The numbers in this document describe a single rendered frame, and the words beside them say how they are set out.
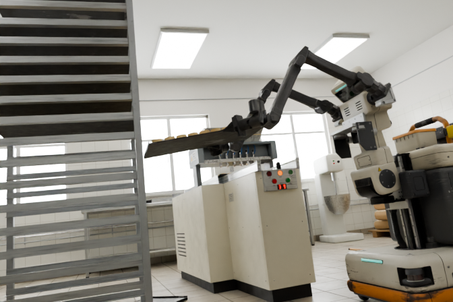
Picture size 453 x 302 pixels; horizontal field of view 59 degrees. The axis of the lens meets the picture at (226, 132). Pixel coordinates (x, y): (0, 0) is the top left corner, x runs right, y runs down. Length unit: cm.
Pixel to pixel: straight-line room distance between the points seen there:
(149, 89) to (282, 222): 463
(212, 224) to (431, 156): 172
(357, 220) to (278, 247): 520
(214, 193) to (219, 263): 55
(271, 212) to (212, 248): 76
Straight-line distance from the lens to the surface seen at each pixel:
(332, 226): 699
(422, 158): 245
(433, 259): 223
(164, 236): 657
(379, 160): 234
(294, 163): 281
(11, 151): 230
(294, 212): 278
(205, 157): 341
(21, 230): 182
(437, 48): 725
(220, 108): 707
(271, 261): 271
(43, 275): 181
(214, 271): 330
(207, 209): 328
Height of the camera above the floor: 56
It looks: 12 degrees up
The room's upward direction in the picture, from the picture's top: 7 degrees counter-clockwise
